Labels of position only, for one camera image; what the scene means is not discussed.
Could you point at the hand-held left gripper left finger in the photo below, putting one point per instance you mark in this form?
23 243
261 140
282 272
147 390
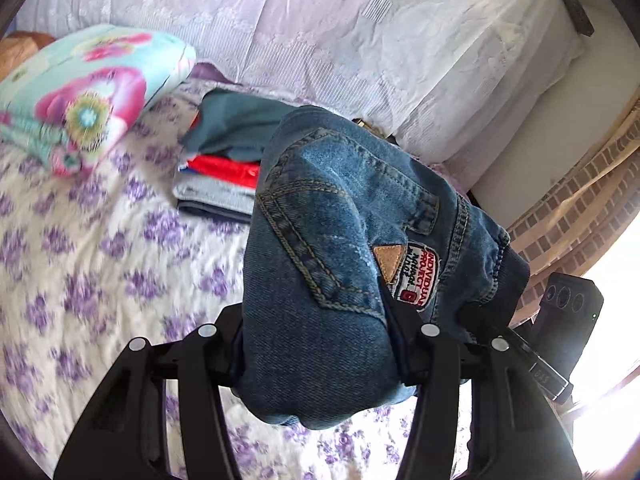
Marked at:
222 347

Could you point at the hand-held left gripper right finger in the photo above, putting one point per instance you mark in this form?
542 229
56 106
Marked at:
400 340

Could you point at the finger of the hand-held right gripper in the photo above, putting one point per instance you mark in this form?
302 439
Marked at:
540 367

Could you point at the blue denim pants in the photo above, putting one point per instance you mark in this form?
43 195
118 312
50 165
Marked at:
345 240

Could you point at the beige checked curtain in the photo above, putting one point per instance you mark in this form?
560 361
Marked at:
575 200

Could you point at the folded dark navy garment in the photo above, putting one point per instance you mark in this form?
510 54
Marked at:
215 212

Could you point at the purple floral bed sheet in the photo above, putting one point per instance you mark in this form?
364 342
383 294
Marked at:
110 260

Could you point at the folded grey garment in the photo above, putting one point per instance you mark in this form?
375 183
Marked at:
215 195

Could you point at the folded teal garment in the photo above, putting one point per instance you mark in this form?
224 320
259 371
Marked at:
235 125

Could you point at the folded colourful floral blanket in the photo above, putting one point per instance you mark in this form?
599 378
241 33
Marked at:
85 95

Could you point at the white lace pillow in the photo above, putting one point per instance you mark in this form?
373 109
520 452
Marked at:
325 35

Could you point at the dark remote control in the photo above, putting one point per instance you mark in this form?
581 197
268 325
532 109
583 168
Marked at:
572 2

